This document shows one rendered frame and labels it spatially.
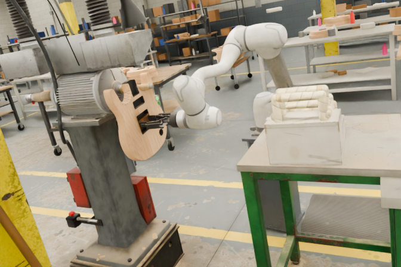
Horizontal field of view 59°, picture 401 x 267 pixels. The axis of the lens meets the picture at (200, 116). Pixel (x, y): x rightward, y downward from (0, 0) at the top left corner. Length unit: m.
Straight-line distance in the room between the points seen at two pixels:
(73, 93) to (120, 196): 0.67
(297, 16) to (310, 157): 11.42
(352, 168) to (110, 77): 1.23
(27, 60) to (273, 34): 1.31
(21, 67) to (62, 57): 0.26
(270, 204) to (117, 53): 1.50
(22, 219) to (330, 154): 1.04
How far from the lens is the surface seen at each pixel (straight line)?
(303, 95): 1.34
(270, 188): 2.51
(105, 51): 1.72
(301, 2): 12.66
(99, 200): 2.25
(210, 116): 1.56
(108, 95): 1.64
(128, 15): 1.84
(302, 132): 1.37
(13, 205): 1.14
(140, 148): 1.77
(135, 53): 1.63
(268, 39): 1.85
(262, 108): 2.33
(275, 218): 2.63
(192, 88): 1.47
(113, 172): 2.15
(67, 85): 2.03
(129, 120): 1.71
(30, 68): 2.14
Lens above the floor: 1.56
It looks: 16 degrees down
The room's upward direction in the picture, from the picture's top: 11 degrees counter-clockwise
